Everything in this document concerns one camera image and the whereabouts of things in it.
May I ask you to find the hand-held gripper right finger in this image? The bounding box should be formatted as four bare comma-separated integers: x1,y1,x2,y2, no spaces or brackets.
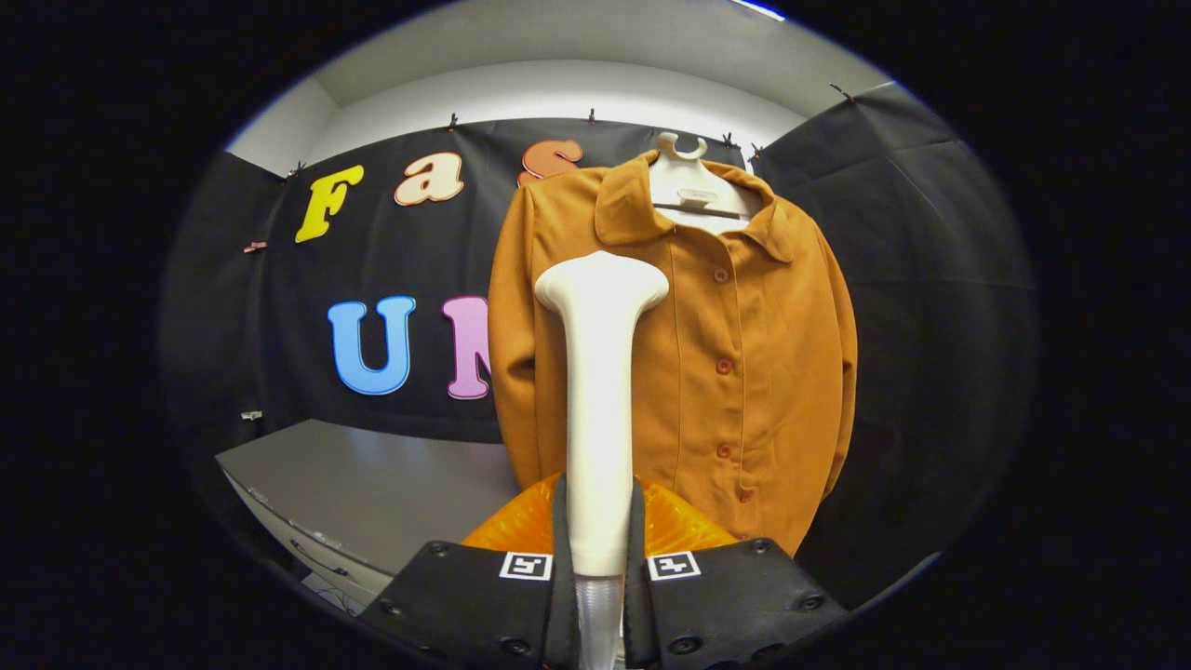
622,476,852,670

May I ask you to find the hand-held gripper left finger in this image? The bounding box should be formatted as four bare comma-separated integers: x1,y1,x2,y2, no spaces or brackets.
358,473,580,670

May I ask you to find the orange button-up shirt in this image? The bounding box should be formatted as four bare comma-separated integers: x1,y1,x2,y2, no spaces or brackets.
487,149,859,557

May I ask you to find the white clothes hanger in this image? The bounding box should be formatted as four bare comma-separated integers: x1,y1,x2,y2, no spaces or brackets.
647,132,759,235

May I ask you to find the grey drawer cabinet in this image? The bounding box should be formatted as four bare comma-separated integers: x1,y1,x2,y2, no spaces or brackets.
214,419,522,606

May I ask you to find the black backdrop cloth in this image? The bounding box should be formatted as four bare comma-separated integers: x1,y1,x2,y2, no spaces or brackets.
160,82,1038,615

